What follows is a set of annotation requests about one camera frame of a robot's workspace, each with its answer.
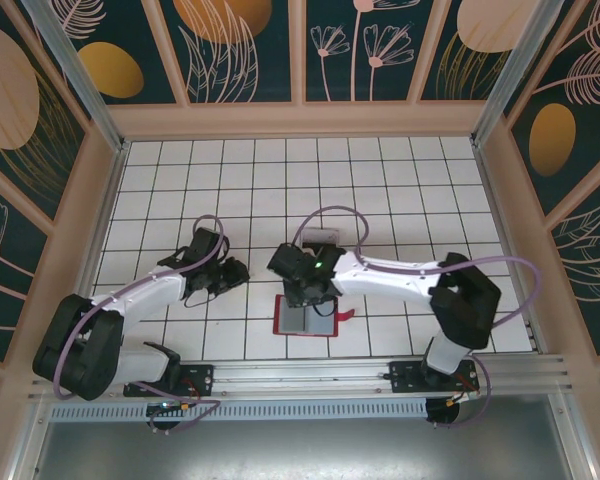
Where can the red card holder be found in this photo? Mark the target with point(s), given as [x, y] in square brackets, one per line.
[320, 322]

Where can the clear plastic bag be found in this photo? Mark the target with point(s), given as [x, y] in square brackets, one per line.
[338, 242]

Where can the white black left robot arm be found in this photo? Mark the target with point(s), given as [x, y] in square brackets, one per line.
[140, 297]

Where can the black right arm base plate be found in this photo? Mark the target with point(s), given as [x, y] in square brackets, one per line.
[405, 375]

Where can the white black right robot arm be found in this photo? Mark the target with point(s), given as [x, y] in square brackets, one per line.
[380, 275]

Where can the aluminium mounting rail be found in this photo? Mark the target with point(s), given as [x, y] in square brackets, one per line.
[305, 375]

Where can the grey metal sheet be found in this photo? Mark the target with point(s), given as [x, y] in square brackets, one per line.
[305, 450]

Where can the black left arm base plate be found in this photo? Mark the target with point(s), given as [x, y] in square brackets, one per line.
[202, 375]

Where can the aluminium frame post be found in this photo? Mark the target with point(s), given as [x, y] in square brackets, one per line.
[30, 440]
[510, 75]
[580, 440]
[82, 75]

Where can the white pink floral card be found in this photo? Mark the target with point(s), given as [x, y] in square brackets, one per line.
[325, 235]

